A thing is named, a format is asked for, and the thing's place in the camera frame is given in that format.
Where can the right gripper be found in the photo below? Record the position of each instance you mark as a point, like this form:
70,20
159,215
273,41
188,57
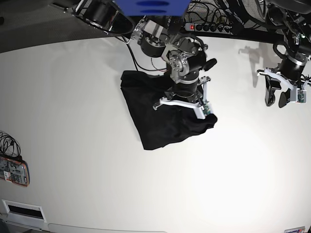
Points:
185,92

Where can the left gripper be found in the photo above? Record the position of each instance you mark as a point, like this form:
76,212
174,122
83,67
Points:
290,68

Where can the black T-shirt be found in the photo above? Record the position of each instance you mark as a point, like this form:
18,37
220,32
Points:
167,124

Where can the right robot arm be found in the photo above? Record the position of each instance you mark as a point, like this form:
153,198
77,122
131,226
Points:
155,26

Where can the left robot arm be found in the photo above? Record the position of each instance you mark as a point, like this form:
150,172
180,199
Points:
293,18

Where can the white power strip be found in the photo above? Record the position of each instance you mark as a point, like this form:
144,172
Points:
208,28

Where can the blue plastic bin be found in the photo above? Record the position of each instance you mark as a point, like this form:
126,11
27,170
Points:
153,7

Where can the card at table edge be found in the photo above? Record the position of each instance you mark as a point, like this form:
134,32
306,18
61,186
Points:
296,230

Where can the orange electronics case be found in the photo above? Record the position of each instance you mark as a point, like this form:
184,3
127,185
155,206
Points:
14,170

